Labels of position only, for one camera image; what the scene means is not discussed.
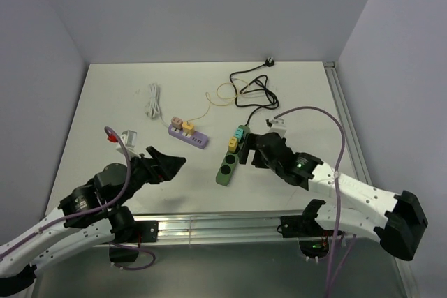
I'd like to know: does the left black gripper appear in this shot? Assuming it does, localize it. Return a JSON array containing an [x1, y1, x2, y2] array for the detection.
[[112, 144, 186, 207]]

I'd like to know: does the teal plug adapter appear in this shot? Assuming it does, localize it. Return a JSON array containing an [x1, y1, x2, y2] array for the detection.
[[234, 127, 244, 141]]

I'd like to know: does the yellow plug adapter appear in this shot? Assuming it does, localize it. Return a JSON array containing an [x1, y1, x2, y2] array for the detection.
[[228, 137, 238, 153]]

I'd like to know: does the green power strip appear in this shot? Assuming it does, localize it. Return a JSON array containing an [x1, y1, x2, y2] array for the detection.
[[215, 125, 250, 186]]

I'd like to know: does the purple power strip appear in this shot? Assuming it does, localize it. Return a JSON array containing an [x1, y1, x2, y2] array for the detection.
[[168, 124, 209, 149]]

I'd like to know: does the orange charger plug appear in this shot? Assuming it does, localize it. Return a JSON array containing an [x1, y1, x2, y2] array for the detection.
[[182, 121, 195, 135]]

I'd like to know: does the pink plug adapter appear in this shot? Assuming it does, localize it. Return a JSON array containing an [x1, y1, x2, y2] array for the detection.
[[171, 117, 183, 130]]

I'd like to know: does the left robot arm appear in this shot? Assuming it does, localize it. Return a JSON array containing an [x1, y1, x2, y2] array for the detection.
[[1, 146, 186, 297]]

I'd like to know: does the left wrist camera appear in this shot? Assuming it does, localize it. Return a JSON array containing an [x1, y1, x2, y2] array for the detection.
[[105, 130, 142, 158]]

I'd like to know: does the white coiled cord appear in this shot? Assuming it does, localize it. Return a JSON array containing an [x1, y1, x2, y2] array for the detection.
[[144, 82, 172, 129]]

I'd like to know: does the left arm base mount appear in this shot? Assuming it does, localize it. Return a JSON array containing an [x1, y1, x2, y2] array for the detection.
[[108, 220, 159, 271]]

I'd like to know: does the black power cord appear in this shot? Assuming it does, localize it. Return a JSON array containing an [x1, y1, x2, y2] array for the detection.
[[229, 56, 281, 128]]

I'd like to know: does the aluminium front rail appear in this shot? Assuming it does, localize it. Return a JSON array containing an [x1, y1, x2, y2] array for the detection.
[[69, 209, 400, 250]]

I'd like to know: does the aluminium rail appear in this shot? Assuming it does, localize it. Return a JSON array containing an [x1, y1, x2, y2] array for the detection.
[[69, 209, 400, 250], [323, 62, 364, 176]]

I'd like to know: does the aluminium right rail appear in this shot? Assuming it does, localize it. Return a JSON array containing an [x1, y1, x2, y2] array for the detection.
[[323, 62, 364, 176]]

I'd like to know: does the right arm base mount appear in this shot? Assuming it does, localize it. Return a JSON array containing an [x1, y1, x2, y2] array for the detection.
[[277, 212, 333, 260]]

